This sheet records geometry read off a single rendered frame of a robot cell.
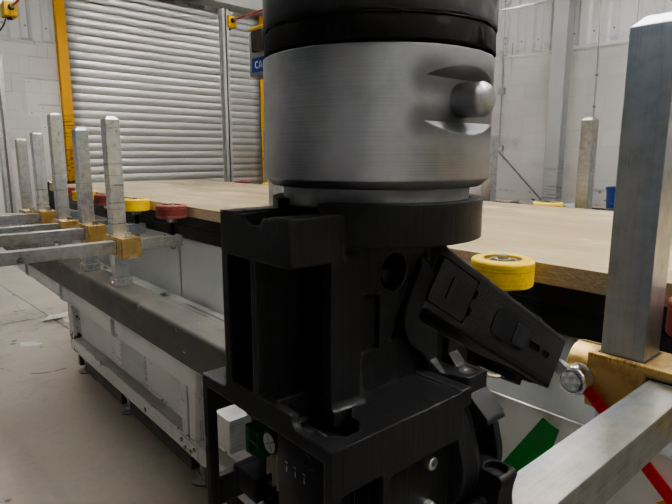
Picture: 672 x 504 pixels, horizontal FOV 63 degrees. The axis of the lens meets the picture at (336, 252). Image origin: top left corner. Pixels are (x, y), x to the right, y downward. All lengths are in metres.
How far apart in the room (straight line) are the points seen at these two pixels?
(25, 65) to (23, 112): 0.58
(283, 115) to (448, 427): 0.11
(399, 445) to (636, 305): 0.37
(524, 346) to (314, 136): 0.13
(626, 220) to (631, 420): 0.16
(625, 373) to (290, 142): 0.41
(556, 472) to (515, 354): 0.13
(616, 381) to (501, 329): 0.31
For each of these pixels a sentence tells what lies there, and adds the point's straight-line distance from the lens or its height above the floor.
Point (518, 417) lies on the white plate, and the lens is 0.59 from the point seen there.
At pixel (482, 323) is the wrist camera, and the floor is 0.98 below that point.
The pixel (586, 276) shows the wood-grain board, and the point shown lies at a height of 0.89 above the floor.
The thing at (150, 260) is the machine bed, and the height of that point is 0.70.
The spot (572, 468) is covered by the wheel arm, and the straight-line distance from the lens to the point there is 0.37.
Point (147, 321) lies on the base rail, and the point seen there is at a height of 0.67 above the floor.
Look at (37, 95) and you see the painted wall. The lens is 8.20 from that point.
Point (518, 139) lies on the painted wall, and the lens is 8.59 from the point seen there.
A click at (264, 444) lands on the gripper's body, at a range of 0.19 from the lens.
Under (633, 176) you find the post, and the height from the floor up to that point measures 1.02.
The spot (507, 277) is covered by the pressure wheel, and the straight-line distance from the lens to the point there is 0.70.
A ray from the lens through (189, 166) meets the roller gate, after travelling 8.95.
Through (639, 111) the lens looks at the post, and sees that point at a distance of 0.50.
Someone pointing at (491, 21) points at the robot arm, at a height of 1.08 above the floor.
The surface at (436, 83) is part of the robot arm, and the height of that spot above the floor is 1.06.
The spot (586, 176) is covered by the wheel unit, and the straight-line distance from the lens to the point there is 1.72.
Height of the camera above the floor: 1.04
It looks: 10 degrees down
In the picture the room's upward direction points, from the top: straight up
